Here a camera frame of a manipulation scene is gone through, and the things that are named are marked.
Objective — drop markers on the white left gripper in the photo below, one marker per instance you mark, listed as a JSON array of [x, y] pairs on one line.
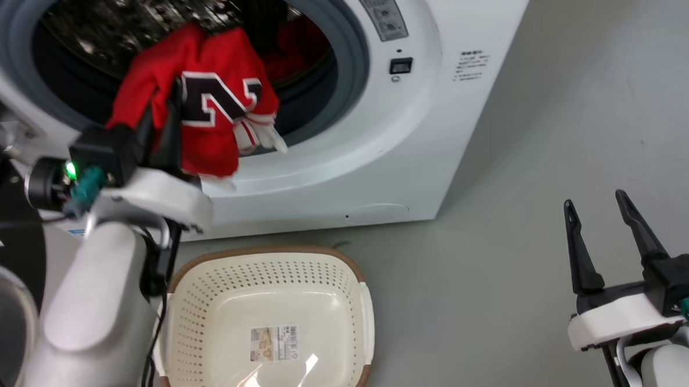
[[158, 196]]

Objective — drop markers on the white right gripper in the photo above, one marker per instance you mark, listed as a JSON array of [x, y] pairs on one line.
[[617, 318]]

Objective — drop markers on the red jersey with black letter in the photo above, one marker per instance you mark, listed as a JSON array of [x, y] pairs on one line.
[[208, 141]]

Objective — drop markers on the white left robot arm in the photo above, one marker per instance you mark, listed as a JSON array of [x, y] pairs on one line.
[[88, 321]]

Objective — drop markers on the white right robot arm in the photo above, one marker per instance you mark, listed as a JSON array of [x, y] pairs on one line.
[[672, 368]]

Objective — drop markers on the cream perforated laundry basket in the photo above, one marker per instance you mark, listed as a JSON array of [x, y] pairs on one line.
[[267, 296]]

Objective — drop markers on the white front-load washing machine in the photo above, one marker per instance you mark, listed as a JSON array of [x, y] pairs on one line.
[[412, 144]]

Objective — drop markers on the printed basket label sticker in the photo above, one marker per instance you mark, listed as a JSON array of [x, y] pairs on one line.
[[274, 343]]

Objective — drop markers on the washing machine glass door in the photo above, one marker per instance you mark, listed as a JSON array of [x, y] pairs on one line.
[[1, 325]]

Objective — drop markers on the black cylindrical wrist motor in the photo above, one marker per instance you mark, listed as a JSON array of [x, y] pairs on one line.
[[44, 183]]

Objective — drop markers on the red garment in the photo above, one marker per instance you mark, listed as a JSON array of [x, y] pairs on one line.
[[300, 47]]

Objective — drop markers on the small text warning label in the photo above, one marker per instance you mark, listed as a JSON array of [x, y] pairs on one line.
[[471, 66]]

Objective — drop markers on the black washer door latch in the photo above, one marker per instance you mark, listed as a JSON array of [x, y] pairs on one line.
[[401, 66]]

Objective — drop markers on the grey washer instruction sticker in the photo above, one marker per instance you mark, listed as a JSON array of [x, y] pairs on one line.
[[380, 11]]

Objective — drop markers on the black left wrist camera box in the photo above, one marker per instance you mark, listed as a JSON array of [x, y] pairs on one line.
[[107, 154]]

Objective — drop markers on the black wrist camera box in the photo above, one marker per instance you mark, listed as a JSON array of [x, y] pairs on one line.
[[679, 278], [107, 154]]

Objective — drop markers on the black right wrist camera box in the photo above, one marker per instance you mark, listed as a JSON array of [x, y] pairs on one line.
[[679, 278]]

